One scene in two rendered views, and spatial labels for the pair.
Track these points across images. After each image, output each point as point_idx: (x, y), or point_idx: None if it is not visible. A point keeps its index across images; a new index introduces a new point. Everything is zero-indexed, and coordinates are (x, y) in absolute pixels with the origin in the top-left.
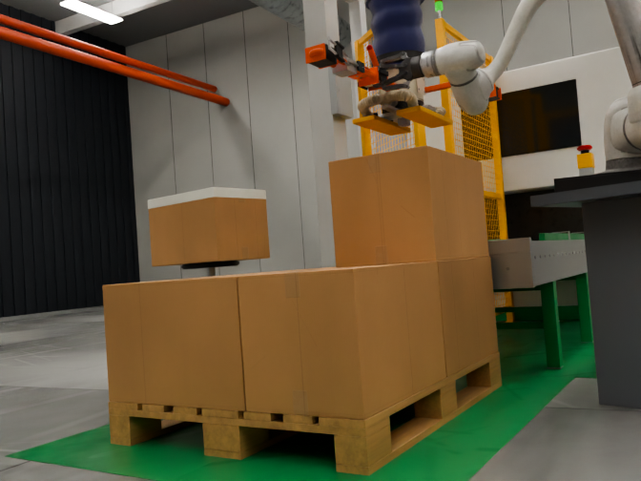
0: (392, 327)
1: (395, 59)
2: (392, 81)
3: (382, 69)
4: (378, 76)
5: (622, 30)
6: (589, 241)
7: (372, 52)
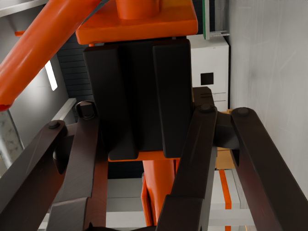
0: None
1: (24, 218)
2: (211, 181)
3: (110, 144)
4: (167, 158)
5: None
6: None
7: (14, 93)
